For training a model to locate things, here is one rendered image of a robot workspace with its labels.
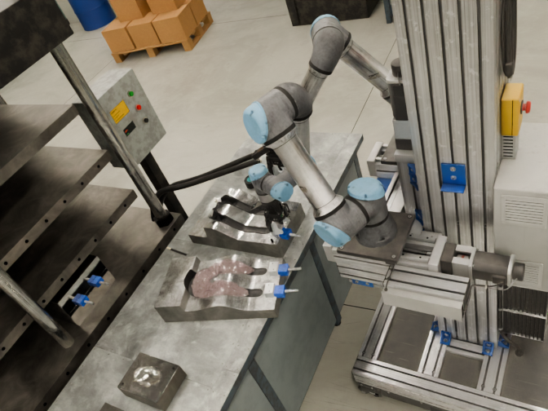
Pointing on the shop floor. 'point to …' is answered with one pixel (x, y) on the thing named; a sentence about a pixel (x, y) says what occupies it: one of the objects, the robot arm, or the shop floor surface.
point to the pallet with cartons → (155, 25)
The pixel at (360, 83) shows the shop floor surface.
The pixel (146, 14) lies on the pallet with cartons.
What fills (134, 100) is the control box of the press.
